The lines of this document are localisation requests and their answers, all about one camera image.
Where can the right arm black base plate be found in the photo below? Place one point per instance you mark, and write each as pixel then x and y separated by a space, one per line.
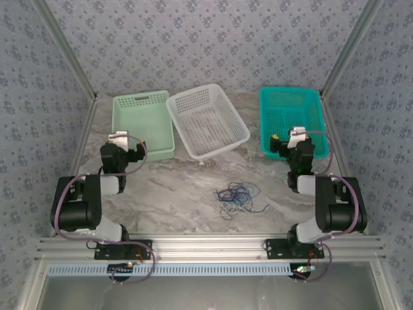
pixel 274 248

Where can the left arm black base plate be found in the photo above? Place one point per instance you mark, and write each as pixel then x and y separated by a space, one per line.
pixel 145 247

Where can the light green plastic basket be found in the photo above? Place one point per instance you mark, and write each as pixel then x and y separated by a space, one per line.
pixel 142 129

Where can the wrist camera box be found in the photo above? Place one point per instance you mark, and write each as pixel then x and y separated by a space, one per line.
pixel 120 139
pixel 296 137

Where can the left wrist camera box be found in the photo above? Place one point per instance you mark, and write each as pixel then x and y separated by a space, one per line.
pixel 120 139

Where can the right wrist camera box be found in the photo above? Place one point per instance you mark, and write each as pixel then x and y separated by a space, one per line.
pixel 296 137

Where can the white plastic basket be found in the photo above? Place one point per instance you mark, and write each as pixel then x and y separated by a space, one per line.
pixel 209 126

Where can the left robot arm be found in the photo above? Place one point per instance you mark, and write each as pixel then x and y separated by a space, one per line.
pixel 77 213

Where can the teal plastic basket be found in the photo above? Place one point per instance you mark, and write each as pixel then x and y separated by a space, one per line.
pixel 290 119

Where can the black controller board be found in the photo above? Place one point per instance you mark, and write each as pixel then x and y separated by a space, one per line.
pixel 303 271
pixel 121 269

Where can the aluminium frame post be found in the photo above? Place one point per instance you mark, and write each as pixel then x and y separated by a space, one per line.
pixel 351 48
pixel 64 51

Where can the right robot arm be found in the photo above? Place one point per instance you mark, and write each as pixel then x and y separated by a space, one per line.
pixel 342 213

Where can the aluminium side rail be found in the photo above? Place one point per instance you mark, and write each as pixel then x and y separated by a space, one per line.
pixel 338 145
pixel 80 145

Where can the aluminium frame rail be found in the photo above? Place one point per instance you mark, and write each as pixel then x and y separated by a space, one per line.
pixel 206 247

